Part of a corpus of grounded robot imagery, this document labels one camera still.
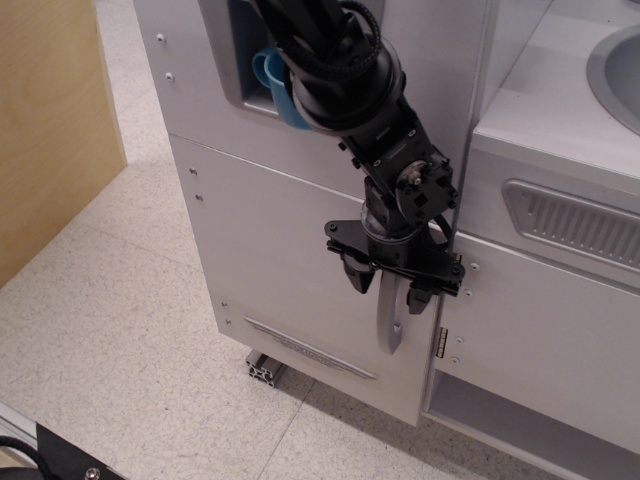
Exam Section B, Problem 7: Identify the lower brass hinge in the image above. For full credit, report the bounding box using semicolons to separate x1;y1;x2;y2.
435;327;448;358

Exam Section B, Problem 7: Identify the silver fridge door handle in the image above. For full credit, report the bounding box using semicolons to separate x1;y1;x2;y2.
376;271;408;355

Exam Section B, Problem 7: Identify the grey vent panel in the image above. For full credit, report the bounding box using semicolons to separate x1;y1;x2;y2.
501;179;639;272

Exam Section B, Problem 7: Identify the silver fridge door emblem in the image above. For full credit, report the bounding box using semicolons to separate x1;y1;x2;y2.
244;316;378;380

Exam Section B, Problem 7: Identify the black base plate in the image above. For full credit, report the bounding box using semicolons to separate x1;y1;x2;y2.
36;423;124;480

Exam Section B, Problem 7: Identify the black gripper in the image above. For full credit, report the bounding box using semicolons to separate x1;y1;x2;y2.
325;220;465;315

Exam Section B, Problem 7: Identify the white oven cabinet door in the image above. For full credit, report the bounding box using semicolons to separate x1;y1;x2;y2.
436;235;639;451

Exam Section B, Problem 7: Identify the grey round sink basin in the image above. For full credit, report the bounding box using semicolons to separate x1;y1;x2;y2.
586;25;639;135

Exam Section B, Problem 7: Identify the white fridge door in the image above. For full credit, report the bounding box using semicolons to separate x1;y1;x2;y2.
170;137;437;425

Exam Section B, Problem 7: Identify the black braided cable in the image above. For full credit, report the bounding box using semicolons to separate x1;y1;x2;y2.
0;433;49;480

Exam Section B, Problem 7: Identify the aluminium frame rail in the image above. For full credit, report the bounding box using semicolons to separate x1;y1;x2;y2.
0;402;38;449

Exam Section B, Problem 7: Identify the white toy fridge cabinet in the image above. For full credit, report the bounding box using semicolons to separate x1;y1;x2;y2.
132;0;494;427

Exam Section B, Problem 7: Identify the blue plastic cup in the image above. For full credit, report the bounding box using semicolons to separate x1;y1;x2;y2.
252;47;311;130

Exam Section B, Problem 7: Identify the light plywood panel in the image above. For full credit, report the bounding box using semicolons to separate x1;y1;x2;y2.
1;1;126;284

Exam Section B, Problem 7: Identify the white toy kitchen counter unit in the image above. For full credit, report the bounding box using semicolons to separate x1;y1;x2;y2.
425;1;639;479

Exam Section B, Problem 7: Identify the aluminium extrusion foot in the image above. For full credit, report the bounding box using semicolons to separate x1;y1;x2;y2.
245;349;287;388

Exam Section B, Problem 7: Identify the grey dispenser recess frame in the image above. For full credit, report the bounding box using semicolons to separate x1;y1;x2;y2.
197;0;385;144

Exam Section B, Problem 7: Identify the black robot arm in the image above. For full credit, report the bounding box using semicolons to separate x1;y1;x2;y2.
255;1;465;314

